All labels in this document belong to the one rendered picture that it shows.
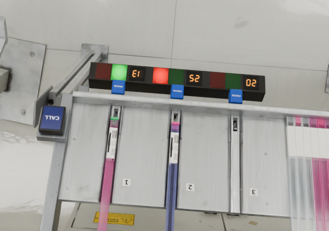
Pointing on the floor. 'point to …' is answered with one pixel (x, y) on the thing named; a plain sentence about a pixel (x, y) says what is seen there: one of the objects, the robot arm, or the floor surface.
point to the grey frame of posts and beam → (73, 79)
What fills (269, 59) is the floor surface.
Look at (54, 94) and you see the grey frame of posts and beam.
